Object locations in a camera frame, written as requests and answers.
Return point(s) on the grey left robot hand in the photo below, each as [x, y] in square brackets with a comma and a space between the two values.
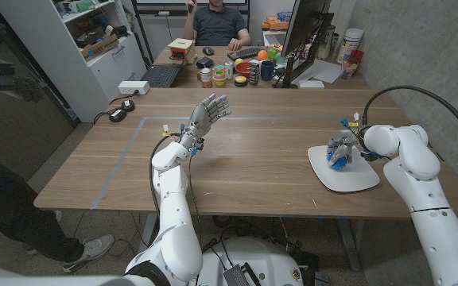
[201, 119]

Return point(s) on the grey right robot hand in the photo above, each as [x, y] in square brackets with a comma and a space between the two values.
[342, 149]

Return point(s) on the blue spiky stress ball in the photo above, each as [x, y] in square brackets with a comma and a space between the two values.
[341, 166]

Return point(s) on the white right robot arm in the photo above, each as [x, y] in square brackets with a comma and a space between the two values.
[416, 159]

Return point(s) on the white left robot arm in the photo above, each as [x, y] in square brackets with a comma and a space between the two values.
[177, 238]

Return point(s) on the white plate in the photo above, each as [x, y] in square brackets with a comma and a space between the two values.
[356, 178]

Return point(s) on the yellow ball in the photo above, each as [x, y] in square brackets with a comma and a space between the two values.
[239, 62]

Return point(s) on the orange ball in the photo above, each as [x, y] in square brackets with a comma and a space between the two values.
[262, 55]

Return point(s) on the labelled tin can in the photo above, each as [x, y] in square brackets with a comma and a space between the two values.
[206, 77]

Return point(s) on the black and yellow puck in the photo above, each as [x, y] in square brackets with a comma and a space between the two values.
[241, 80]

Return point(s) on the small white bottle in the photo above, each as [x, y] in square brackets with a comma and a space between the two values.
[229, 70]

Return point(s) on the black pouch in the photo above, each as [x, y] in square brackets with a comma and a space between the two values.
[205, 62]

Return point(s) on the black keyboard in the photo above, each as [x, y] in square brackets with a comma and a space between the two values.
[249, 52]
[161, 75]

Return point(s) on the red bowl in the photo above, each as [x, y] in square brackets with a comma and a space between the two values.
[243, 69]

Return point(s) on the black computer mouse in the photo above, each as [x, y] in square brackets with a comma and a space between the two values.
[208, 51]

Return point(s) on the black stacked blocks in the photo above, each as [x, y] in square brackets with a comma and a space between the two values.
[254, 73]

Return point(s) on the flat white box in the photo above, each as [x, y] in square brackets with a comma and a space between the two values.
[311, 83]

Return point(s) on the wooden box with red panel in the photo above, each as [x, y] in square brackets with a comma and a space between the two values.
[182, 49]

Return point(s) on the black round power adapter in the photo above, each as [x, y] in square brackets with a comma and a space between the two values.
[128, 105]

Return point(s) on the white power strip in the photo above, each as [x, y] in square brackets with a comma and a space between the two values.
[133, 87]

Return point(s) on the clear cup with colourful bits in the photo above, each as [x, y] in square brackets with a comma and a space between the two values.
[349, 70]

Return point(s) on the white paper sheets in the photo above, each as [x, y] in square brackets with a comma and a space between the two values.
[324, 71]

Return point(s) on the dark blue mug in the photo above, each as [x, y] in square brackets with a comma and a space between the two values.
[267, 70]

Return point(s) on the seated person dark polo shirt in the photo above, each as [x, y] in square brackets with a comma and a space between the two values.
[217, 28]

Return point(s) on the grey metal table leg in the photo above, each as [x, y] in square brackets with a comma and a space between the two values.
[350, 246]
[143, 238]

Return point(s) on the green cube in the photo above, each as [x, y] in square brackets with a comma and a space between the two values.
[273, 52]

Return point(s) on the white labelled canister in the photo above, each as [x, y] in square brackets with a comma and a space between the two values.
[350, 43]

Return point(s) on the white shelf cabinet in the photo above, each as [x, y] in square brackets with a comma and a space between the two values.
[105, 71]

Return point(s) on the brown cardboard box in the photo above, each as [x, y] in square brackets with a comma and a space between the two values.
[99, 48]

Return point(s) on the orange box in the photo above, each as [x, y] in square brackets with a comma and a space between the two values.
[275, 24]

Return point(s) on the standing person dark trousers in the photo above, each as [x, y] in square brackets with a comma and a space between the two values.
[10, 206]

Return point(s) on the black computer monitor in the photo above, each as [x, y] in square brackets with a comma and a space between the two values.
[304, 24]

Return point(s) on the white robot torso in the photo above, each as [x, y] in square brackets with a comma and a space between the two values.
[265, 258]

